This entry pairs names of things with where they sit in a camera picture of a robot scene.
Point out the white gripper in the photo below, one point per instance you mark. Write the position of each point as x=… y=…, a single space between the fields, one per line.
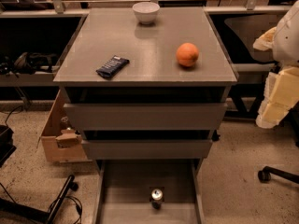
x=287 y=41

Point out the redbull can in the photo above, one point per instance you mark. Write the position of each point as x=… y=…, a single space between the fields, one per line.
x=156 y=198

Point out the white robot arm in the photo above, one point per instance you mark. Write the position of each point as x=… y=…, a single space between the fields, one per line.
x=286 y=39

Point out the grey drawer cabinet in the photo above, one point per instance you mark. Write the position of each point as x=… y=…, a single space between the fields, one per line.
x=153 y=75

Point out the grey middle drawer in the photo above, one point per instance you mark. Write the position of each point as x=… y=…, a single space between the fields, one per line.
x=148 y=150

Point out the grey drawer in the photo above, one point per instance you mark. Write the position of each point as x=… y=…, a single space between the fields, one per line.
x=112 y=117
x=148 y=150
x=125 y=188

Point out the grey top drawer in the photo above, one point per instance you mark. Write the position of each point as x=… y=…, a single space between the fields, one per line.
x=112 y=117

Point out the grey bottom drawer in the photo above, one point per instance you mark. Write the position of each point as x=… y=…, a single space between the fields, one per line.
x=125 y=188

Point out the orange fruit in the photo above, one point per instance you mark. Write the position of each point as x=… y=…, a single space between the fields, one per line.
x=187 y=54

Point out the white bowl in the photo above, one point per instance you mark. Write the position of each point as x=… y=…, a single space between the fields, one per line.
x=146 y=12

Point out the dark blue snack bar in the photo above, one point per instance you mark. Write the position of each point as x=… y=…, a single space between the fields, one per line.
x=112 y=67

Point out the cardboard box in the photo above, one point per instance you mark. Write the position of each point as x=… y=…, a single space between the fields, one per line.
x=59 y=141

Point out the black headphones on shelf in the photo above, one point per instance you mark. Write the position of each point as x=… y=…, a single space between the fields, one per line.
x=29 y=63

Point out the black box at left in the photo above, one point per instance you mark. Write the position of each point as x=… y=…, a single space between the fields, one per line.
x=6 y=143

